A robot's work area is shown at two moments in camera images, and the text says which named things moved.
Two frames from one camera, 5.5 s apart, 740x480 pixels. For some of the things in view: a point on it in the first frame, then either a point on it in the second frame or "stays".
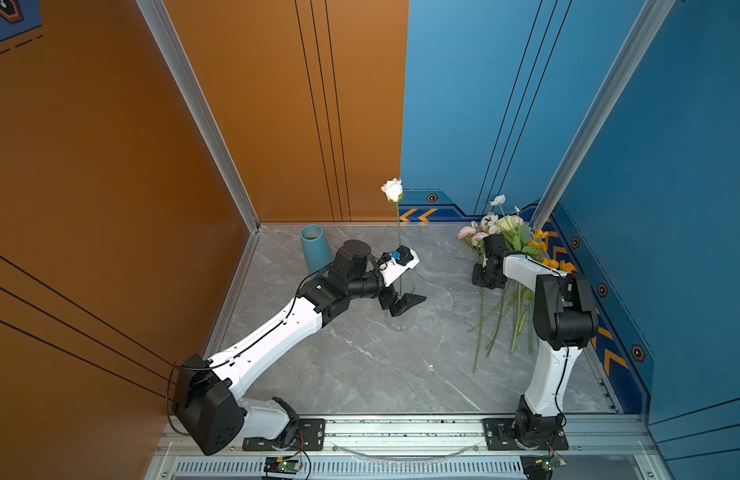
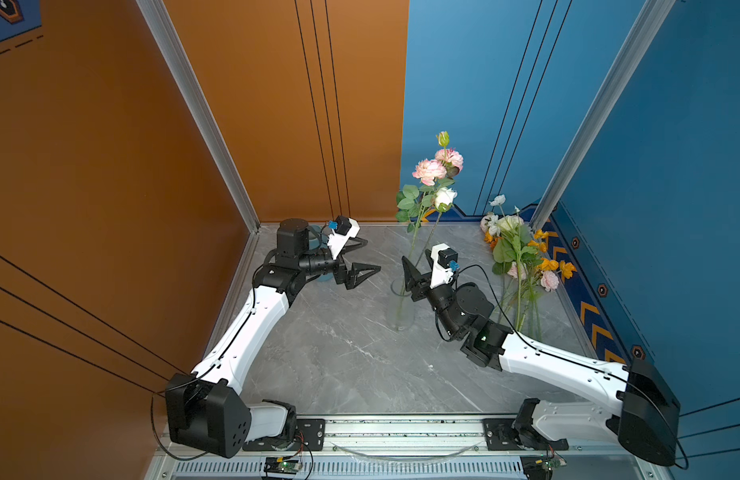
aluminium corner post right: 636,44 stays
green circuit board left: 282,465 stays
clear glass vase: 407,320 stays
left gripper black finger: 405,303 -> 353,280
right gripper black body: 481,276 -> 440,299
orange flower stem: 562,265 stays
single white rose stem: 394,190 -> 443,200
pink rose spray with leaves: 479,235 -> 413,202
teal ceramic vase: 318,253 stays
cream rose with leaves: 518,238 stays
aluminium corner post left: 168,41 stays
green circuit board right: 540,467 stays
